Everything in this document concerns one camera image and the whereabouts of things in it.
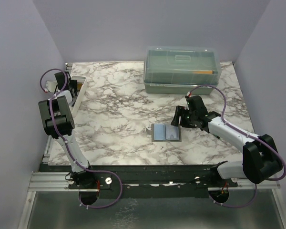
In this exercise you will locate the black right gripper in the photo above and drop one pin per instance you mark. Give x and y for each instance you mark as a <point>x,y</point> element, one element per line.
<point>178,112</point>

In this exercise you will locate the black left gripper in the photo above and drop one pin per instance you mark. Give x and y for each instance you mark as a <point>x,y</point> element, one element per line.
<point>73,83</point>

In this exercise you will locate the grey leather card holder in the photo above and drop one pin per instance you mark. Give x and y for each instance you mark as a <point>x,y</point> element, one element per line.
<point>164,133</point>

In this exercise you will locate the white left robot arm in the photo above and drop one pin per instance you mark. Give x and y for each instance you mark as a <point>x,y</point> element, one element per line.
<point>58,122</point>

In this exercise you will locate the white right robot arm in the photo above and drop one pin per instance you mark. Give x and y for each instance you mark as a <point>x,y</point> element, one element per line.
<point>260,159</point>

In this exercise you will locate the white plastic card tray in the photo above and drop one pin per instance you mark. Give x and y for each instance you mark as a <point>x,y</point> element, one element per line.
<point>76,102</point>

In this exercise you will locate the clear lidded storage box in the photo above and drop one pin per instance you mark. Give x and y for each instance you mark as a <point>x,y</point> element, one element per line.
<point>177,70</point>

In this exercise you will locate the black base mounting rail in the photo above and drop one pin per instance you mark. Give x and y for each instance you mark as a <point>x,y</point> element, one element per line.
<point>110,182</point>

